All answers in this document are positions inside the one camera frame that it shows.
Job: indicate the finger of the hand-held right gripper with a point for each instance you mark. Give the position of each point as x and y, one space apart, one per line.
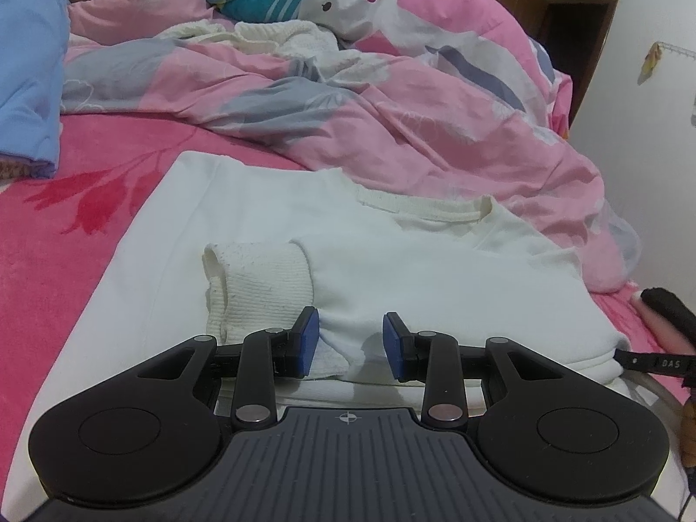
652 363

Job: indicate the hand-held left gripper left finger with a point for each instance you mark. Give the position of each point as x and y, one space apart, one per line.
310 345

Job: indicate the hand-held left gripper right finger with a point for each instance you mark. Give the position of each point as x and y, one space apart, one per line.
392 347

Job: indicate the white sweatshirt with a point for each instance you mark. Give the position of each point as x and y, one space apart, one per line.
435 283

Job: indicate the pale pink folded garment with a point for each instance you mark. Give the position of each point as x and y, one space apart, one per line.
660 331

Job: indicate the pink printed quilt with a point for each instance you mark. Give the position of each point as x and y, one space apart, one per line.
435 119

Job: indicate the cream knitted garment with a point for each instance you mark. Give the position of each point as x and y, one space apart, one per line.
261 35

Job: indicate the light blue folded cloth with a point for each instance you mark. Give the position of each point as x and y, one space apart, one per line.
27 65

